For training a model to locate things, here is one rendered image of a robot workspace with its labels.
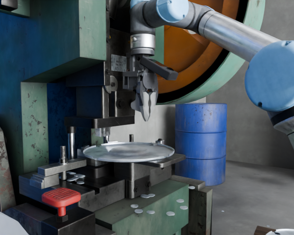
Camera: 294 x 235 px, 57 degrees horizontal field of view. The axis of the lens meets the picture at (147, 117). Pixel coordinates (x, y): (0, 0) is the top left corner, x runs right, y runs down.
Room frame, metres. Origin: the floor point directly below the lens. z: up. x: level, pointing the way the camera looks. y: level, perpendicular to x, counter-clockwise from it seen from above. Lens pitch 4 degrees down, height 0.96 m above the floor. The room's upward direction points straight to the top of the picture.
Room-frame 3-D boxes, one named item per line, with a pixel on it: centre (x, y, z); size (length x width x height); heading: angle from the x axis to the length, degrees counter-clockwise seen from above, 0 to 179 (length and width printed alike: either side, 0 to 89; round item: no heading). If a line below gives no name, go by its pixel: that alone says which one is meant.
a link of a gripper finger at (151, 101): (0.85, 0.01, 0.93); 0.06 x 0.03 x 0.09; 53
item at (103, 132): (0.94, 0.15, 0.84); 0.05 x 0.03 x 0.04; 143
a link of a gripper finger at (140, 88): (0.81, 0.01, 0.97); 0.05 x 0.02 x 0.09; 143
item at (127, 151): (0.87, 0.06, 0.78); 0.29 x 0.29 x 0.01
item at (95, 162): (0.94, 0.15, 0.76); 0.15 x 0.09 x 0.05; 143
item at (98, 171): (0.95, 0.16, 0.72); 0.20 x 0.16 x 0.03; 143
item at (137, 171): (0.84, 0.02, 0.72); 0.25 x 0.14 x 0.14; 53
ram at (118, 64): (0.92, 0.13, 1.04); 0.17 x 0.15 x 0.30; 53
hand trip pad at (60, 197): (0.54, 0.18, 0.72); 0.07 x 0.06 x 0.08; 53
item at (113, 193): (0.94, 0.16, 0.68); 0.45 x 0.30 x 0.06; 143
